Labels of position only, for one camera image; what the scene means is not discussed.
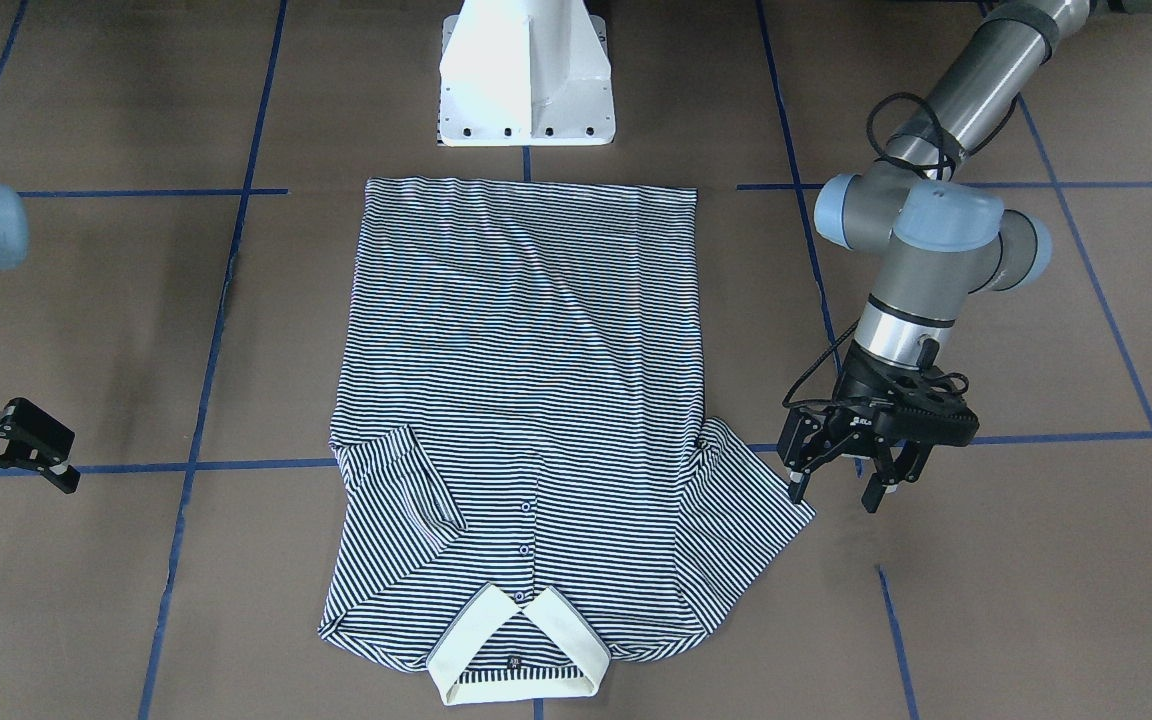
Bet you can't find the navy white striped polo shirt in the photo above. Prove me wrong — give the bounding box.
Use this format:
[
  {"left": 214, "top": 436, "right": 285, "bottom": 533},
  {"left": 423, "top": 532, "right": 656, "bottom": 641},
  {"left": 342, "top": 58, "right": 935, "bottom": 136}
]
[{"left": 317, "top": 177, "right": 814, "bottom": 707}]

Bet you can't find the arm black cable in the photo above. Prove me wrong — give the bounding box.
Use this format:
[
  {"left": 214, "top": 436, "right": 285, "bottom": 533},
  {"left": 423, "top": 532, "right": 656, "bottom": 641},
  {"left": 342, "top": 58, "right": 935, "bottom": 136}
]
[{"left": 782, "top": 92, "right": 1026, "bottom": 441}]

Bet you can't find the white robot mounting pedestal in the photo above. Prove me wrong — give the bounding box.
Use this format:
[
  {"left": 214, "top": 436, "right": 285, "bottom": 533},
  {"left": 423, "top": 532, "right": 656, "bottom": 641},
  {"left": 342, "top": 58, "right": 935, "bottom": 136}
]
[{"left": 435, "top": 1, "right": 617, "bottom": 147}]

